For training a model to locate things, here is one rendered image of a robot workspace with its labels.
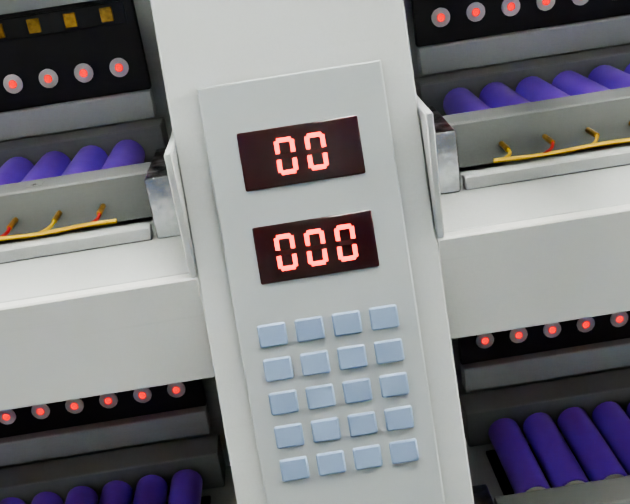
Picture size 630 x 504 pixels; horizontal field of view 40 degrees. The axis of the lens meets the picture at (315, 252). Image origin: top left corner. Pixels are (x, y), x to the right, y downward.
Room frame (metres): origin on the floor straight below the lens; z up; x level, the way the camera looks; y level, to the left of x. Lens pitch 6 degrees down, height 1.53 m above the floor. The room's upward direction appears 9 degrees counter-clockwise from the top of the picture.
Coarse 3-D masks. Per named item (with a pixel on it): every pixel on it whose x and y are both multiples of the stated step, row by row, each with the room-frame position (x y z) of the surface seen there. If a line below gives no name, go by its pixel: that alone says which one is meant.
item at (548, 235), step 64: (448, 0) 0.50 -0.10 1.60; (512, 0) 0.50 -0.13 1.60; (576, 0) 0.50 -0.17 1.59; (448, 64) 0.51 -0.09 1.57; (512, 64) 0.50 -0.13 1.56; (576, 64) 0.49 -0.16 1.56; (448, 128) 0.38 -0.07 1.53; (512, 128) 0.40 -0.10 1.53; (576, 128) 0.40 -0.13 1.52; (448, 192) 0.38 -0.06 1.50; (512, 192) 0.37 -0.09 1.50; (576, 192) 0.36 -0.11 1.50; (448, 256) 0.33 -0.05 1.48; (512, 256) 0.33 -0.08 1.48; (576, 256) 0.34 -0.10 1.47; (448, 320) 0.34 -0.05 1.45; (512, 320) 0.34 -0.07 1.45
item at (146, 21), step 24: (0, 0) 0.53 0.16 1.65; (24, 0) 0.53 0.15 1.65; (48, 0) 0.53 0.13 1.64; (72, 0) 0.53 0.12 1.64; (144, 0) 0.53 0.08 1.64; (408, 0) 0.53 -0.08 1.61; (144, 24) 0.53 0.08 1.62; (408, 24) 0.53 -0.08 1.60; (144, 48) 0.53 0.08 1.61; (600, 48) 0.53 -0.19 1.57; (168, 120) 0.53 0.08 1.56; (456, 360) 0.53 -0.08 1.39; (216, 408) 0.53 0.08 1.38; (216, 432) 0.53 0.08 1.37; (72, 456) 0.53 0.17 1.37
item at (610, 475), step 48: (480, 336) 0.50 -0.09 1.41; (528, 336) 0.51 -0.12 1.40; (576, 336) 0.51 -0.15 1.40; (624, 336) 0.51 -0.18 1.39; (480, 384) 0.51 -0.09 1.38; (528, 384) 0.51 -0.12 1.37; (576, 384) 0.50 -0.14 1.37; (624, 384) 0.49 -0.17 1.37; (480, 432) 0.49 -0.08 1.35; (528, 432) 0.48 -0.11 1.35; (576, 432) 0.46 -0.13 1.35; (624, 432) 0.45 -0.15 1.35; (480, 480) 0.46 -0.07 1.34; (528, 480) 0.43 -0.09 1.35; (576, 480) 0.42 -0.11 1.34; (624, 480) 0.41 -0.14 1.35
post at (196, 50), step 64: (192, 0) 0.33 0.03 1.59; (256, 0) 0.33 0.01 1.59; (320, 0) 0.33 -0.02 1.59; (384, 0) 0.33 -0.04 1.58; (192, 64) 0.33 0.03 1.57; (256, 64) 0.33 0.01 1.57; (320, 64) 0.33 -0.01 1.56; (384, 64) 0.33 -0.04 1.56; (192, 128) 0.33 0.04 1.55; (192, 192) 0.33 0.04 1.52; (448, 384) 0.33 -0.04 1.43; (256, 448) 0.33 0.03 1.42; (448, 448) 0.33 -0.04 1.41
